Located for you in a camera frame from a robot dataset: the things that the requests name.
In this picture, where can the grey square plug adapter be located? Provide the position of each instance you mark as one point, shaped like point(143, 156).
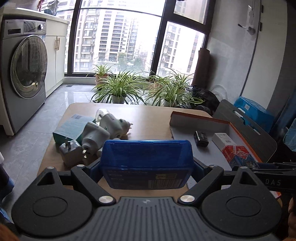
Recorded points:
point(71, 153)

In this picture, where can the spider plant right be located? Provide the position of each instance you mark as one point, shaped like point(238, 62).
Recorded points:
point(171, 91)

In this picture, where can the blue plastic stool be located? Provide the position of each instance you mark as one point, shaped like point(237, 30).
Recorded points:
point(255, 112)

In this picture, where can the red blue card packet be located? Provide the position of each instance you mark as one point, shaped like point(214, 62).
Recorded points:
point(237, 156)

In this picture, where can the grey cone plug device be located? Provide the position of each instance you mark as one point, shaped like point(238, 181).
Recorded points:
point(93, 138)

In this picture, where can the black plug charger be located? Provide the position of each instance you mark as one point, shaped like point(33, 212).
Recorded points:
point(201, 139)

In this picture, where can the white fan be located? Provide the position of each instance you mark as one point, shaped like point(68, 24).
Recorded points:
point(220, 92)

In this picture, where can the grey washing machine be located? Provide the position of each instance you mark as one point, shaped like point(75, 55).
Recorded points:
point(23, 71)

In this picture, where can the small back spider plant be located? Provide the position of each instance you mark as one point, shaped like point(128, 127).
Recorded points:
point(101, 73)

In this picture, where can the person right hand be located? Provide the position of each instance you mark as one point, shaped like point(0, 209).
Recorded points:
point(291, 222)

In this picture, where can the black bag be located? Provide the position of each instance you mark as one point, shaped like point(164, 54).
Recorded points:
point(210, 101)

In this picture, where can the white mosquito plug device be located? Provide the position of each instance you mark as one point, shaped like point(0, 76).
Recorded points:
point(116, 127)

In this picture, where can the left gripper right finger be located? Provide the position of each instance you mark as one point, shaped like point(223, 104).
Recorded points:
point(208, 179)

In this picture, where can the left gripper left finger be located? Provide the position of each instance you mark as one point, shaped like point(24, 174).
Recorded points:
point(84, 179)

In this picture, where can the white cabinet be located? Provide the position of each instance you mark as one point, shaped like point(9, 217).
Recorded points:
point(55, 42)

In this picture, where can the teal cardboard box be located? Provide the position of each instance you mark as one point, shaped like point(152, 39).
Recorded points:
point(71, 129)

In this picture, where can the brown rolled mat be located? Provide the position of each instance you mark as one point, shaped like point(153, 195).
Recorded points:
point(201, 71)

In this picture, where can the person left hand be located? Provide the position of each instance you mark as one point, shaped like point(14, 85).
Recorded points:
point(6, 234)

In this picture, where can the blue plastic case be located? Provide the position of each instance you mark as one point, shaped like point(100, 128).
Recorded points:
point(146, 165)

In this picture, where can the white small carton box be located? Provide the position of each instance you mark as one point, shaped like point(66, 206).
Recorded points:
point(221, 140)

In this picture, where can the orange edged cardboard tray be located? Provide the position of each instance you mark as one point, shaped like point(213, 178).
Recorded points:
point(184, 125)

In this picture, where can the spider plant left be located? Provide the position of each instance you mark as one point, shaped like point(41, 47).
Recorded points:
point(125, 87)

